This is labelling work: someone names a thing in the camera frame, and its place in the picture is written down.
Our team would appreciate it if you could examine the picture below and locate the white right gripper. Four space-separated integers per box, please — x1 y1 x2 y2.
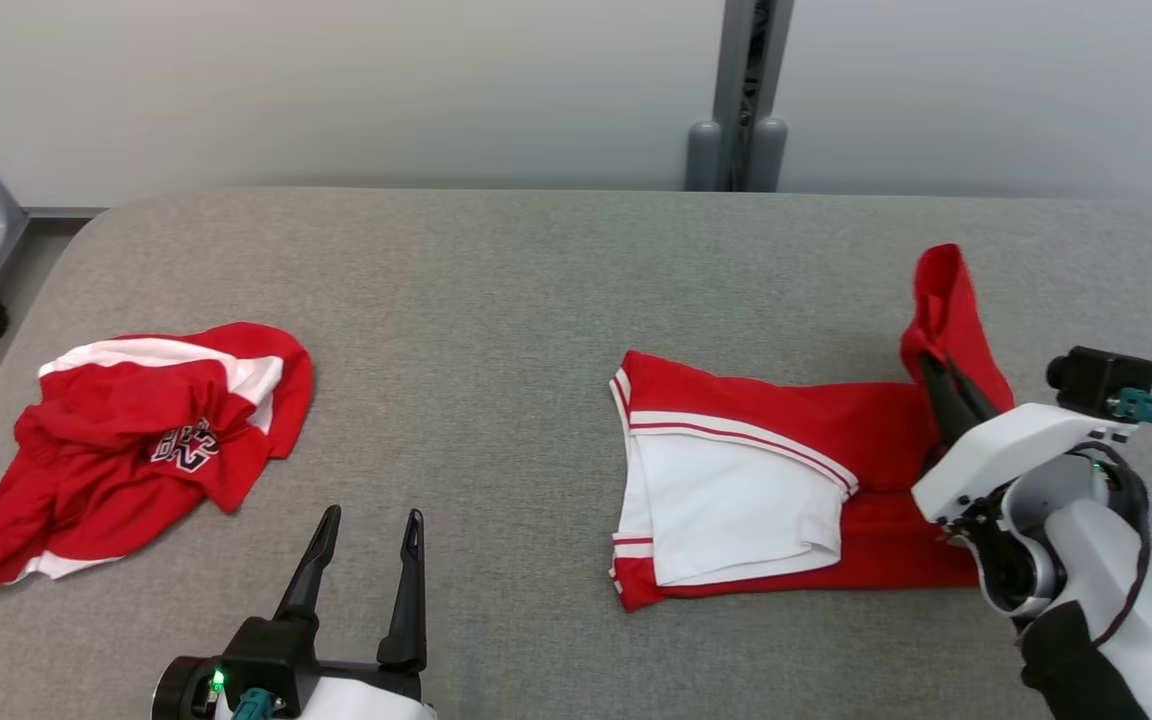
911 352 1137 528

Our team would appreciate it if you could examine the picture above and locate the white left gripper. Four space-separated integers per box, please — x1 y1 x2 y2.
276 505 437 720

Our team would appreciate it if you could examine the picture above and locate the red white basketball jersey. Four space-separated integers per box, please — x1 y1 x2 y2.
608 243 1017 613

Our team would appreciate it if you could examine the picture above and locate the grey cylindrical post bumper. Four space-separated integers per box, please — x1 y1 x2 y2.
685 120 723 192
750 116 790 192

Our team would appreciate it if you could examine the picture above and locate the grey metal partition post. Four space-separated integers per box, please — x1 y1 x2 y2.
711 0 795 192

